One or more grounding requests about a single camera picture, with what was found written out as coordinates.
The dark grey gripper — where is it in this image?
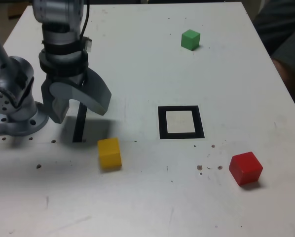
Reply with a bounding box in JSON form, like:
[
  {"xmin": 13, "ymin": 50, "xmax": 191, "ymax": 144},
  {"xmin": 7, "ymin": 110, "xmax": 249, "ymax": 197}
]
[{"xmin": 40, "ymin": 69, "xmax": 112, "ymax": 124}]

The yellow cube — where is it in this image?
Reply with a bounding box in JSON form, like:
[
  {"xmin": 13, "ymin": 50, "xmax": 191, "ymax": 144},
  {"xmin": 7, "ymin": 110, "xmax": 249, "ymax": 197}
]
[{"xmin": 97, "ymin": 137, "xmax": 122, "ymax": 171}]

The green cube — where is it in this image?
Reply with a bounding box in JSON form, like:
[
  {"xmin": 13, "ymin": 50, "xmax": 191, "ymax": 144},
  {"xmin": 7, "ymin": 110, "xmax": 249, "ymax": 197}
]
[{"xmin": 181, "ymin": 29, "xmax": 201, "ymax": 51}]

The red cube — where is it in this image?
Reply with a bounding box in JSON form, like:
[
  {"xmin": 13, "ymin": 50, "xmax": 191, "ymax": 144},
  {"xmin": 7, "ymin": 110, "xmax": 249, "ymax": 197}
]
[{"xmin": 228, "ymin": 151, "xmax": 263, "ymax": 186}]

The black tape square outline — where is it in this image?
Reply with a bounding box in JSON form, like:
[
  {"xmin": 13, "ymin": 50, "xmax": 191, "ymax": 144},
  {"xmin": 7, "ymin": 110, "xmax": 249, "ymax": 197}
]
[{"xmin": 157, "ymin": 105, "xmax": 205, "ymax": 140}]

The black tape strip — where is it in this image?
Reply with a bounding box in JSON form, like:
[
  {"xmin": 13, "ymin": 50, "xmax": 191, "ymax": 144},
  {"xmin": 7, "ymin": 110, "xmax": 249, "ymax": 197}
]
[{"xmin": 72, "ymin": 101, "xmax": 88, "ymax": 143}]

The brown cardboard box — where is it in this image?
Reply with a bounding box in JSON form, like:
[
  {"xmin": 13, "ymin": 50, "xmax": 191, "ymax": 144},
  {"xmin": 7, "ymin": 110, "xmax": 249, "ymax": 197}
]
[{"xmin": 8, "ymin": 3, "xmax": 27, "ymax": 19}]

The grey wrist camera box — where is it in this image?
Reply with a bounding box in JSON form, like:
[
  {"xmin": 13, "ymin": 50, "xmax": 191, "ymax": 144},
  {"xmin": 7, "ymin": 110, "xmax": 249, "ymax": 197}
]
[{"xmin": 83, "ymin": 37, "xmax": 93, "ymax": 53}]

